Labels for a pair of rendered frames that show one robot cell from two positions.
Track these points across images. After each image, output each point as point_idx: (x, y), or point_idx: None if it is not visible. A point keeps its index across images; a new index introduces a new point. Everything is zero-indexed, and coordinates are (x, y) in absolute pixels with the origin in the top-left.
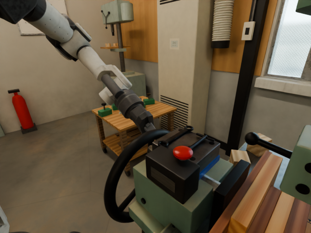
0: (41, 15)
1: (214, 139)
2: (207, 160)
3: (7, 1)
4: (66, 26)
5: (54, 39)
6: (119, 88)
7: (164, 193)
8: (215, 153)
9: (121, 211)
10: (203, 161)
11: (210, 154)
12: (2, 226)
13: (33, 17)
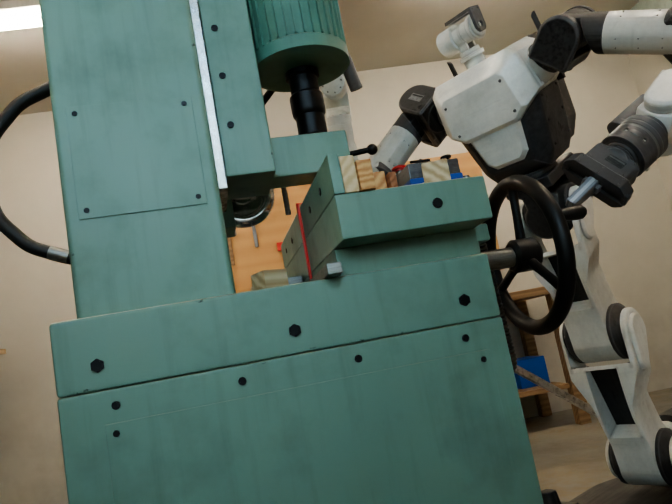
0: (600, 42)
1: (410, 161)
2: (401, 179)
3: (546, 56)
4: (653, 28)
5: (659, 54)
6: (616, 117)
7: None
8: (406, 174)
9: (498, 288)
10: (398, 178)
11: (401, 173)
12: (626, 363)
13: (595, 50)
